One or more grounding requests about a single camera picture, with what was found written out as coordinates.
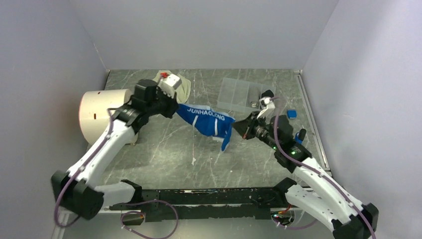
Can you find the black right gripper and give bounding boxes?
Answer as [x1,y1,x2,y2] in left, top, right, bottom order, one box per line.
[231,111,280,150]

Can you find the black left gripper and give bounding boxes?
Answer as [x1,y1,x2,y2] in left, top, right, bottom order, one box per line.
[146,87,180,119]

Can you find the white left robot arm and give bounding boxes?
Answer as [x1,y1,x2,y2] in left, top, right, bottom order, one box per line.
[51,74,182,228]

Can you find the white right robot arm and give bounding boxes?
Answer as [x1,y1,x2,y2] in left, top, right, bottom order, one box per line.
[232,112,379,239]

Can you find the grey rolled underwear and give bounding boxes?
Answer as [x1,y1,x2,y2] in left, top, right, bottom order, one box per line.
[248,86,261,109]

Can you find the cream yellow underwear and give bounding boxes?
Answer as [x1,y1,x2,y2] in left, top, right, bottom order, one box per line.
[153,70,191,104]

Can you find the black striped rolled underwear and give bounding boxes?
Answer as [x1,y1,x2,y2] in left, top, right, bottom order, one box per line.
[261,90,274,98]

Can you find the clear plastic divided tray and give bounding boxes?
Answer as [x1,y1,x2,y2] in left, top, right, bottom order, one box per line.
[217,78,276,114]

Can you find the small blue block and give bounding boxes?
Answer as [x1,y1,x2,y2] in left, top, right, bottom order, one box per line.
[286,110,297,119]

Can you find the cream cylindrical container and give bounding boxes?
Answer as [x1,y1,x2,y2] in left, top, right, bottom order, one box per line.
[79,89,132,145]

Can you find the blue black handheld device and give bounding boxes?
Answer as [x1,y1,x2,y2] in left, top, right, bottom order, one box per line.
[295,128,307,144]

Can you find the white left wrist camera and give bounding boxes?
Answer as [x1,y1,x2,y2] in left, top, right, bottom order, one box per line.
[157,72,182,98]

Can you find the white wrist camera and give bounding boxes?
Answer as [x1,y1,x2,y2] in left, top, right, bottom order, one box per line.
[157,72,182,98]
[257,97,277,119]

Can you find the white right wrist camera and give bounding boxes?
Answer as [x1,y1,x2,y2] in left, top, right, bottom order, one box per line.
[257,97,277,119]

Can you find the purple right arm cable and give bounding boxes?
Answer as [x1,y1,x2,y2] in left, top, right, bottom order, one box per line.
[271,96,377,239]

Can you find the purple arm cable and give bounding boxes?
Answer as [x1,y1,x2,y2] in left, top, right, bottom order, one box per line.
[271,96,377,239]
[54,108,179,239]

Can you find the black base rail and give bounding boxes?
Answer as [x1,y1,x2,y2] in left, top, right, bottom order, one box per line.
[108,187,297,222]

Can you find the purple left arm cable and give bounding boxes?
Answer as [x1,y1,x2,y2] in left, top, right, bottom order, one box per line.
[54,108,179,239]

